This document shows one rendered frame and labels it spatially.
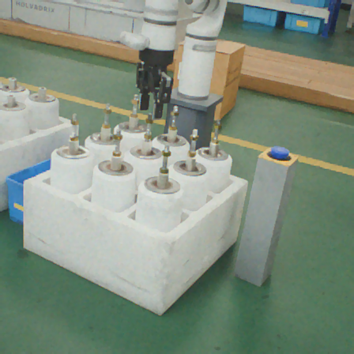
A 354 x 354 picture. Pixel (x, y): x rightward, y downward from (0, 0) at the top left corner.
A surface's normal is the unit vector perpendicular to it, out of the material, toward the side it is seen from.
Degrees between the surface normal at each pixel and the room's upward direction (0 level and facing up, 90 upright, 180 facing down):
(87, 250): 90
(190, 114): 90
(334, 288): 0
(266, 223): 90
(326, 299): 0
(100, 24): 90
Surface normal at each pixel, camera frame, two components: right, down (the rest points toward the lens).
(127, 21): -0.39, 0.33
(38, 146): 0.86, 0.31
